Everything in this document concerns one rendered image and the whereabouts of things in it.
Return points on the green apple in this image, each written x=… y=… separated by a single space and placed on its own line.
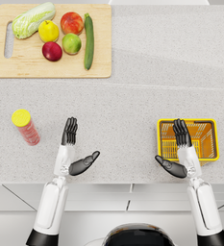
x=71 y=43

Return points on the wooden cutting board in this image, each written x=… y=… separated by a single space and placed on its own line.
x=49 y=68

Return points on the green napa cabbage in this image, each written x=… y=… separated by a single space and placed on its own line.
x=31 y=19

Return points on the green cucumber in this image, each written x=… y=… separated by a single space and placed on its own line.
x=89 y=41

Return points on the dark round robot body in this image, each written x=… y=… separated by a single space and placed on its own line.
x=138 y=236

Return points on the red potato chip can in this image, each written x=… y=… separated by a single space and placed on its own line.
x=26 y=127

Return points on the yellow slatted basket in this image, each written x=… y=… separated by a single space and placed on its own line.
x=206 y=141

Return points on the yellow lemon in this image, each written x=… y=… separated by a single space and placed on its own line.
x=48 y=31

